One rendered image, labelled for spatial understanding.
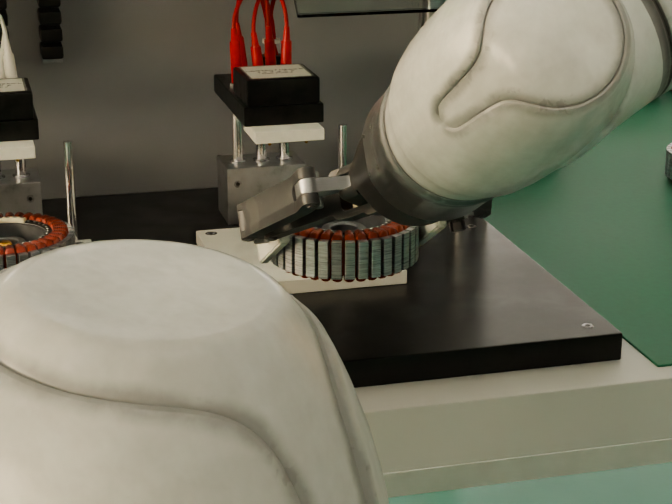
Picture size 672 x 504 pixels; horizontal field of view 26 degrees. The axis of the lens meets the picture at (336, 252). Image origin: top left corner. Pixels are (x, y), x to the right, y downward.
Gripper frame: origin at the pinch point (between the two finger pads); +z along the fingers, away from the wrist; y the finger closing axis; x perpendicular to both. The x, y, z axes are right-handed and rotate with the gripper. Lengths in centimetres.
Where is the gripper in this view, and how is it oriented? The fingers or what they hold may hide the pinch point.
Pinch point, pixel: (343, 230)
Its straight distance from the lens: 108.0
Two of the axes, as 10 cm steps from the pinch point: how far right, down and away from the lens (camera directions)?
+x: 1.5, 9.7, -1.8
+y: -9.6, 1.0, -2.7
